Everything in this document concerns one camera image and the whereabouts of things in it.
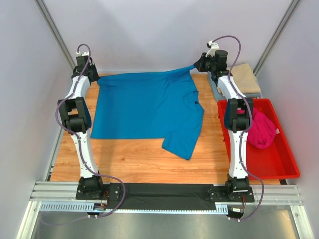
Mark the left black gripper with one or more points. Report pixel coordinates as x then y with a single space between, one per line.
93 75

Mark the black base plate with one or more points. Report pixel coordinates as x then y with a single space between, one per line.
220 194
109 192

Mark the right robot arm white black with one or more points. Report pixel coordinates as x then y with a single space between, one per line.
237 120

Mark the blue t-shirt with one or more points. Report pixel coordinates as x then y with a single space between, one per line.
150 105

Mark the pink t-shirt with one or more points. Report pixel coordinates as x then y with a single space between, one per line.
263 131

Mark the right aluminium corner post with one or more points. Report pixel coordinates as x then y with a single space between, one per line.
277 34

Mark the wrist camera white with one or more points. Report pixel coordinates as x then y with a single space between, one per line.
83 52
212 48

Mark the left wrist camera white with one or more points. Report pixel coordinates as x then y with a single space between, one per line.
83 52

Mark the aluminium corner post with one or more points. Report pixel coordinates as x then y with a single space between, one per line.
277 34
55 32

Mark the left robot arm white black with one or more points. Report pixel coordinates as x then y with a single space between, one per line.
76 120

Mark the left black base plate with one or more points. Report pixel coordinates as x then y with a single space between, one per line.
109 192

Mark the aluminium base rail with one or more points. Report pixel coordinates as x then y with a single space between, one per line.
64 210

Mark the left aluminium corner post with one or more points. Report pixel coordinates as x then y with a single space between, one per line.
55 32

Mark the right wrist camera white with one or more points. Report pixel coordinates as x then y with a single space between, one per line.
212 48

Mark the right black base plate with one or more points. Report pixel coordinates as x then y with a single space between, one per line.
220 194

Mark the red plastic bin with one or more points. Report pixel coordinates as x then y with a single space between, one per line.
273 162

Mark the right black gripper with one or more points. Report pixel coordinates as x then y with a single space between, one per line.
201 63

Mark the beige folded t-shirt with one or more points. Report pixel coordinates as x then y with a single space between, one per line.
245 79

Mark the grey-blue folded t-shirt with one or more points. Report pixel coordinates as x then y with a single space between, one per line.
219 96

